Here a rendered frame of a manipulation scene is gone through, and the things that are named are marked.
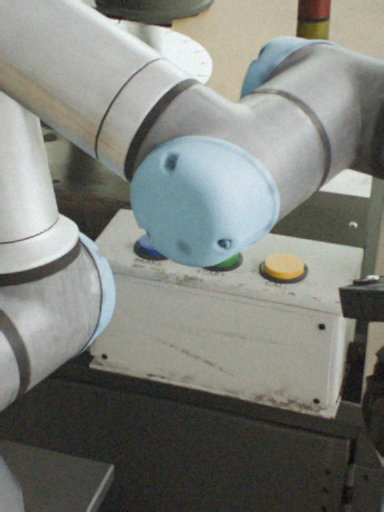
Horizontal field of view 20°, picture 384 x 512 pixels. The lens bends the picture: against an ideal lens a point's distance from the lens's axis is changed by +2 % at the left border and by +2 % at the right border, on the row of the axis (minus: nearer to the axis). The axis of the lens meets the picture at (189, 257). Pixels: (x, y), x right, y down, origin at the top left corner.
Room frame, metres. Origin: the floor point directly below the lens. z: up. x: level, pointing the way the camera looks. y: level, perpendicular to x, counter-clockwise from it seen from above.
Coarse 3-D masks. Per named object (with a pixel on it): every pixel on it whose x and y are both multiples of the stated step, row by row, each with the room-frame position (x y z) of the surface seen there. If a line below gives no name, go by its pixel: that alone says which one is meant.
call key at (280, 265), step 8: (272, 256) 0.97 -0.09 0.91; (280, 256) 0.97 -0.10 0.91; (288, 256) 0.97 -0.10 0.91; (296, 256) 0.97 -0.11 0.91; (264, 264) 0.96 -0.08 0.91; (272, 264) 0.96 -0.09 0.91; (280, 264) 0.96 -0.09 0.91; (288, 264) 0.96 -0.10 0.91; (296, 264) 0.96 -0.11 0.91; (272, 272) 0.94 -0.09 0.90; (280, 272) 0.94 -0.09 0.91; (288, 272) 0.94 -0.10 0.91; (296, 272) 0.94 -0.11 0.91
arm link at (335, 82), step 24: (264, 48) 0.70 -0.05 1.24; (288, 48) 0.70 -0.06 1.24; (312, 48) 0.69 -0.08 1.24; (336, 48) 0.69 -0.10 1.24; (264, 72) 0.68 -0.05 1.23; (288, 72) 0.66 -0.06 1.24; (312, 72) 0.65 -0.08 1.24; (336, 72) 0.66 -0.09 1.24; (360, 72) 0.66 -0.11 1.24; (240, 96) 0.69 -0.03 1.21; (312, 96) 0.62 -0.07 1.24; (336, 96) 0.63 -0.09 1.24; (360, 96) 0.64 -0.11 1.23; (336, 120) 0.62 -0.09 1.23; (360, 120) 0.64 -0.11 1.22; (336, 144) 0.61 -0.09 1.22; (360, 144) 0.63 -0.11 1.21; (336, 168) 0.61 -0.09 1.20; (360, 168) 0.64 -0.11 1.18
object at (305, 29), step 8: (296, 16) 1.42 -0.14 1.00; (296, 24) 1.42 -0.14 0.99; (304, 24) 1.41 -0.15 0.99; (312, 24) 1.40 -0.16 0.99; (320, 24) 1.41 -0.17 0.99; (328, 24) 1.42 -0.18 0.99; (296, 32) 1.42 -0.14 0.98; (304, 32) 1.41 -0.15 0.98; (312, 32) 1.40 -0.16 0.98; (320, 32) 1.41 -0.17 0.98; (328, 32) 1.42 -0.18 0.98
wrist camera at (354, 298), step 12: (372, 276) 0.72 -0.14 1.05; (348, 288) 0.71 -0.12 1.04; (360, 288) 0.70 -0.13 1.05; (372, 288) 0.68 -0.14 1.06; (348, 300) 0.70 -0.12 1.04; (360, 300) 0.69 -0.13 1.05; (372, 300) 0.68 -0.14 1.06; (348, 312) 0.70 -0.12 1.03; (360, 312) 0.69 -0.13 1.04; (372, 312) 0.67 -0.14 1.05
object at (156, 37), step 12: (120, 24) 1.52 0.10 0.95; (132, 24) 1.52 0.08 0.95; (144, 24) 1.52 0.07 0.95; (144, 36) 1.48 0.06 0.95; (156, 36) 1.48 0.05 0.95; (168, 36) 1.48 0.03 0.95; (180, 36) 1.48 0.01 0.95; (156, 48) 1.43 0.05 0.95; (168, 48) 1.43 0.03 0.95; (180, 48) 1.43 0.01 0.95; (192, 48) 1.43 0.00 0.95; (180, 60) 1.39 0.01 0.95; (192, 60) 1.39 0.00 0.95; (204, 60) 1.39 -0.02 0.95; (192, 72) 1.35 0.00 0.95; (204, 72) 1.35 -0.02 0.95; (204, 84) 1.32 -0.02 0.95
